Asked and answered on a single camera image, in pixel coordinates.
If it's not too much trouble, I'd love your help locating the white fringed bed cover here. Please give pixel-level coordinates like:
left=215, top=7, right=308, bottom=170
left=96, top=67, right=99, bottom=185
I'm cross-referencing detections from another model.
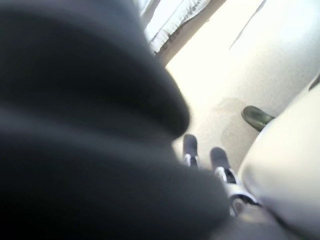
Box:
left=144, top=0, right=227, bottom=54

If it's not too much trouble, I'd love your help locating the robot left foot dark shoe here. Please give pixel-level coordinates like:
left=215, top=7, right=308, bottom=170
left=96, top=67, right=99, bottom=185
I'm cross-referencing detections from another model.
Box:
left=241, top=105, right=276, bottom=133

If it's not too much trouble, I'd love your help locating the robot left hand black glove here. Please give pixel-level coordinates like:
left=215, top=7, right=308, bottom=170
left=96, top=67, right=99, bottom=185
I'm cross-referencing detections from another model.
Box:
left=0, top=0, right=301, bottom=240

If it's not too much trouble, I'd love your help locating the robot left leg silver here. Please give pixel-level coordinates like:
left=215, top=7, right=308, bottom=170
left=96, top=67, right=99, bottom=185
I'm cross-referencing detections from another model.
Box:
left=237, top=82, right=320, bottom=240

